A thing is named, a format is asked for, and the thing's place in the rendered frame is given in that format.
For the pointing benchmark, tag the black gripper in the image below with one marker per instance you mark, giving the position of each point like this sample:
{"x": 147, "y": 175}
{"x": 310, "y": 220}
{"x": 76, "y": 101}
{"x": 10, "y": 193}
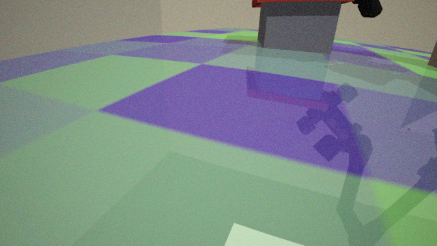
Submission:
{"x": 369, "y": 8}

